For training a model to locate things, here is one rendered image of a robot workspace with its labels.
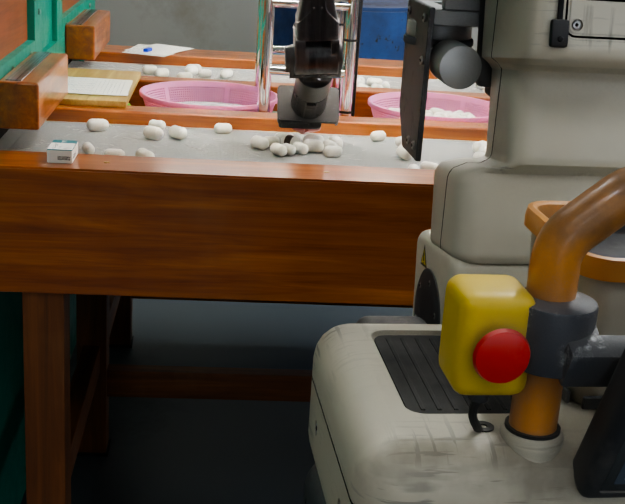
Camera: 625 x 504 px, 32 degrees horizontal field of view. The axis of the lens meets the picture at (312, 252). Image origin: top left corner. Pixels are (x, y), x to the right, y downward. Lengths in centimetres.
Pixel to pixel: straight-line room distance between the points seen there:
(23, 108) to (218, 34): 260
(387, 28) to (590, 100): 246
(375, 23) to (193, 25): 95
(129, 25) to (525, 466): 359
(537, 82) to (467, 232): 16
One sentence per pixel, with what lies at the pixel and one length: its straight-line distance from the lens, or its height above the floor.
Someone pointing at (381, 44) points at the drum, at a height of 70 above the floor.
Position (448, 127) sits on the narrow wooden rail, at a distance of 199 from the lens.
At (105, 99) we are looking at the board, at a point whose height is 78.
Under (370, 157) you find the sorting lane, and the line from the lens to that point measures 181.
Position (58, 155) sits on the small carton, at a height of 78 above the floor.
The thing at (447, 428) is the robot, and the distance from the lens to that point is 75.
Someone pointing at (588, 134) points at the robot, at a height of 94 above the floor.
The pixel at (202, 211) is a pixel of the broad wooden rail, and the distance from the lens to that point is 155.
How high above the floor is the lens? 115
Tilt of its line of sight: 18 degrees down
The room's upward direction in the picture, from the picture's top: 4 degrees clockwise
